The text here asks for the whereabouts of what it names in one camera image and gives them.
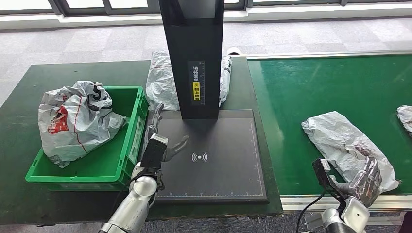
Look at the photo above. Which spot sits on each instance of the green conveyor belt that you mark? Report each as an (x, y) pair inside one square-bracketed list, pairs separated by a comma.
[(322, 90)]

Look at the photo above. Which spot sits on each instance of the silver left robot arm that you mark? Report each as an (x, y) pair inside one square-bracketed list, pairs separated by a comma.
[(135, 205)]

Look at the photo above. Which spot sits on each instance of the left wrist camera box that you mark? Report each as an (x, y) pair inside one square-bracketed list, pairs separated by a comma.
[(154, 154)]

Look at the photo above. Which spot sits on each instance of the grey parcel bag dark-red smudge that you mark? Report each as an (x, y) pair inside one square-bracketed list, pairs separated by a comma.
[(406, 117)]

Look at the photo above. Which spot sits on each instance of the black scanner column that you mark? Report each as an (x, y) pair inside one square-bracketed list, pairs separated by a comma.
[(193, 41)]

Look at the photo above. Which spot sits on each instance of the black scanner base plate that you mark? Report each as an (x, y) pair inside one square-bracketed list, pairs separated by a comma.
[(225, 177)]

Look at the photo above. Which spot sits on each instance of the green plastic crate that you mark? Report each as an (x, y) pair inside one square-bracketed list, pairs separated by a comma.
[(106, 160)]

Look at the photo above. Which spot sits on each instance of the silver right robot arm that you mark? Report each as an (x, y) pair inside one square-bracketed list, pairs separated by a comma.
[(357, 215)]

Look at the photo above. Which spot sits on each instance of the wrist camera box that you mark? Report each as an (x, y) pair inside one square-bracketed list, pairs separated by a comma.
[(154, 154), (322, 173)]

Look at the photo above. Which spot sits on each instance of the white round cap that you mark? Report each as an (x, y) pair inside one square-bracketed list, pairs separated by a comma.
[(233, 50)]

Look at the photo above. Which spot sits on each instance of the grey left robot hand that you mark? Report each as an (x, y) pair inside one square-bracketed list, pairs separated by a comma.
[(158, 119)]

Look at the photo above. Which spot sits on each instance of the white parcel bag red print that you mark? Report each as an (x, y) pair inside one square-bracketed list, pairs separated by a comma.
[(74, 128)]

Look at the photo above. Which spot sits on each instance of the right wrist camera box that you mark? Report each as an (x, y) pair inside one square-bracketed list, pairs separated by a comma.
[(322, 173)]

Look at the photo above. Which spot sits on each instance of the plain grey parcel bag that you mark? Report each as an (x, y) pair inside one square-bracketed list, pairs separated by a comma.
[(341, 138)]

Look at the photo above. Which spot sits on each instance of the aluminium conveyor frame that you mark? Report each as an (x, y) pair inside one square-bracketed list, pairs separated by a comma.
[(396, 201)]

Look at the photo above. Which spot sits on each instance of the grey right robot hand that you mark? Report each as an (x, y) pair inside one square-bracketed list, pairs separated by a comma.
[(367, 186)]

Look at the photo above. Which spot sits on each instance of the grey crumpled parcel bag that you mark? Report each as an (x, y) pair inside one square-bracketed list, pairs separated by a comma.
[(161, 83)]

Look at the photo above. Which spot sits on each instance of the dark window frame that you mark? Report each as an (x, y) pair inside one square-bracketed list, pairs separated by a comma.
[(61, 6)]

